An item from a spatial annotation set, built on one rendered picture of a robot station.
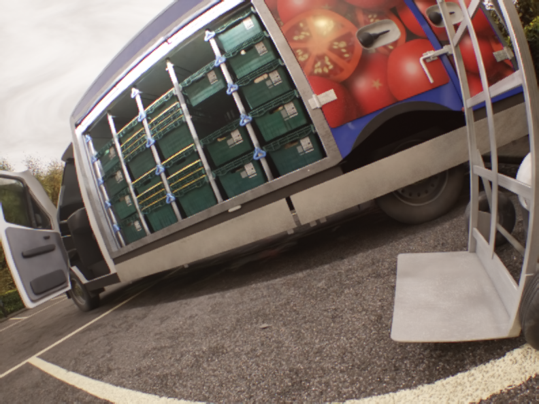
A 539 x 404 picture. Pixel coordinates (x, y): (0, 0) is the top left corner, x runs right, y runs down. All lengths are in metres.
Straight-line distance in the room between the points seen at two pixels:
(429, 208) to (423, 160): 0.35
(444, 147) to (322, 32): 1.05
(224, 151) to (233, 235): 0.64
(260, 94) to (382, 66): 0.89
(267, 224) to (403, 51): 1.45
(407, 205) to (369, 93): 0.76
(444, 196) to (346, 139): 0.77
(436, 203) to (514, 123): 0.79
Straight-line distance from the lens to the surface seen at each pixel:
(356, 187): 1.66
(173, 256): 2.32
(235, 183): 2.03
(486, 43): 2.07
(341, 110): 1.67
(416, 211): 1.85
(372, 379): 0.81
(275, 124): 1.92
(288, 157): 1.88
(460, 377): 0.75
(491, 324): 0.81
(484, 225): 1.22
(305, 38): 1.85
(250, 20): 2.25
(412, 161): 1.69
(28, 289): 3.53
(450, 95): 1.82
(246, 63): 2.11
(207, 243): 2.07
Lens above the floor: 0.58
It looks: 2 degrees down
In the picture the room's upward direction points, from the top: 23 degrees counter-clockwise
